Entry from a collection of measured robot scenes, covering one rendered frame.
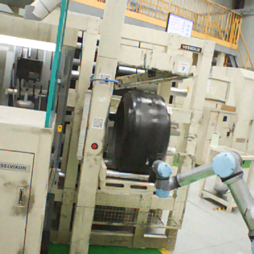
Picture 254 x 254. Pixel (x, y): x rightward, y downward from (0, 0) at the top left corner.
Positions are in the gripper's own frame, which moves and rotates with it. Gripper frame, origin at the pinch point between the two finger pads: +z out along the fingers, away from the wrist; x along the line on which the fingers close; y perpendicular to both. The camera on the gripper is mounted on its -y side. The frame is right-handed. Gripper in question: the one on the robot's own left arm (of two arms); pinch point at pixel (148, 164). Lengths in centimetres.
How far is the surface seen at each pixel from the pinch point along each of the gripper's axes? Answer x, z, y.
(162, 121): -4.2, -3.4, 28.7
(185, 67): -29, 35, 73
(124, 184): 11.8, 9.7, -16.1
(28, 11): 91, 34, 93
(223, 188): -178, 213, -51
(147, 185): -4.3, 9.7, -15.6
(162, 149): -6.6, -3.6, 11.2
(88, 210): 32, 23, -40
